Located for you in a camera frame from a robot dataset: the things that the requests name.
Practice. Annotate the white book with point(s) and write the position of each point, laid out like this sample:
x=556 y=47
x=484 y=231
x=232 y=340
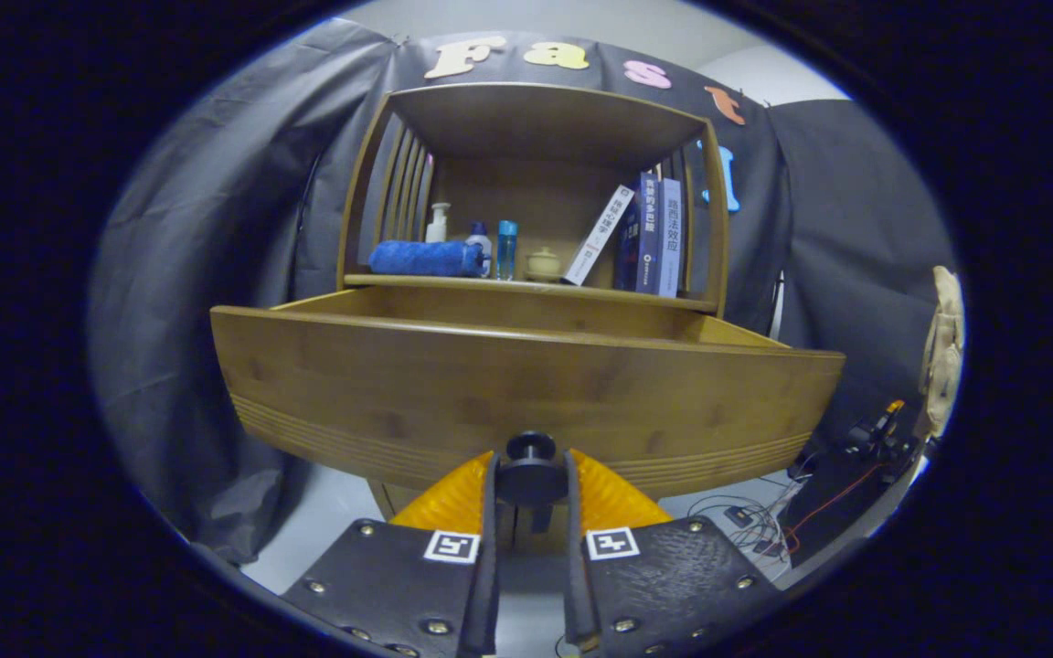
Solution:
x=600 y=233

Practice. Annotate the blue rolled towel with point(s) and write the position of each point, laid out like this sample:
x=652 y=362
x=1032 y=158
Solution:
x=426 y=258

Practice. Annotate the white bottle with blue cap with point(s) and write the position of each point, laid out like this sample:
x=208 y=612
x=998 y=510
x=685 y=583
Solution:
x=481 y=239

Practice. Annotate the clear blue bottle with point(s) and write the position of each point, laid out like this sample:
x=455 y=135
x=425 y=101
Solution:
x=507 y=251

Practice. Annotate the wooden cabinet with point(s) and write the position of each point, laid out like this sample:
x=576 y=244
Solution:
x=526 y=196

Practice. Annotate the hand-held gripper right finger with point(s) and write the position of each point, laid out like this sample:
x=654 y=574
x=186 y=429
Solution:
x=577 y=594

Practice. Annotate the beige fabric bag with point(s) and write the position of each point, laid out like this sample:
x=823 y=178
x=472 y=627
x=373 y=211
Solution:
x=942 y=347

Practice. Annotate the blue book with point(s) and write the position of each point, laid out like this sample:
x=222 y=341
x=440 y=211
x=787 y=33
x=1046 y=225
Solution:
x=647 y=238

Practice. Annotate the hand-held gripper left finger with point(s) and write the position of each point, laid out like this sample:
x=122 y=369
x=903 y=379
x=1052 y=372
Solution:
x=487 y=594

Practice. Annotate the dark navy book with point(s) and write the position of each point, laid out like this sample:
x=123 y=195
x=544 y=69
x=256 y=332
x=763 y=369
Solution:
x=627 y=256

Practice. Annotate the white pump bottle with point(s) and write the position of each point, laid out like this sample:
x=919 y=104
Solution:
x=437 y=228

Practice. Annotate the cream lidded teacup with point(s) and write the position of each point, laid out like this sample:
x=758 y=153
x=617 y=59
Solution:
x=543 y=265

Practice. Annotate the wooden countertop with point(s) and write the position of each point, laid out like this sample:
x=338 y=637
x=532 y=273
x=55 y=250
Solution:
x=526 y=281

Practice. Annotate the black device with orange part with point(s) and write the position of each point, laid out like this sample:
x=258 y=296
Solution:
x=869 y=434

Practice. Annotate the wooden drawer with black knob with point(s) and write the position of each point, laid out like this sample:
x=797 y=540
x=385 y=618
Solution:
x=490 y=384

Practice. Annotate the pale lavender book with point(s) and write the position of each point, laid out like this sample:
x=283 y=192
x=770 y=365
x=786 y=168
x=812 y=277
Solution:
x=670 y=238

